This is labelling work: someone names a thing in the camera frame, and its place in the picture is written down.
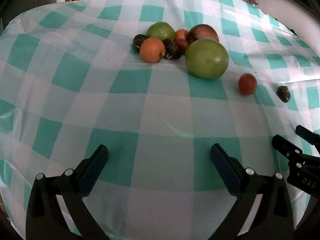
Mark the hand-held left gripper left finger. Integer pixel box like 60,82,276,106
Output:
26,144,110,240

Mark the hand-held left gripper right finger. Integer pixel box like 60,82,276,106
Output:
210,143,294,240

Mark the large green apple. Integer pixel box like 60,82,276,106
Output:
185,38,230,79

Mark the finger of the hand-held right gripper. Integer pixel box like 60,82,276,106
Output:
295,125,320,147
272,134,304,170

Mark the large dark red apple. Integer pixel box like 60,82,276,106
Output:
188,24,220,44

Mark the small orange-red fruit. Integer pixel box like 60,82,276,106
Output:
174,29,189,41

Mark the orange tangerine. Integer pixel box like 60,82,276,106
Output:
139,38,166,63

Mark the small green apple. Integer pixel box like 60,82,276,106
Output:
146,22,176,42

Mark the small dark green fruit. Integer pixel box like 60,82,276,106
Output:
277,85,291,103

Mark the dark round avocado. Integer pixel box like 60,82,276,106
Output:
133,34,148,54

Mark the small dark red fruit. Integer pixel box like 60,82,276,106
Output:
174,39,190,55

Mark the small red tomato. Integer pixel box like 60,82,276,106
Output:
238,73,258,96

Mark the dark cut avocado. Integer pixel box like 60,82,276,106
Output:
162,38,182,60

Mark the teal white checkered tablecloth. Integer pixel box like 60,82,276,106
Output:
0,0,320,238

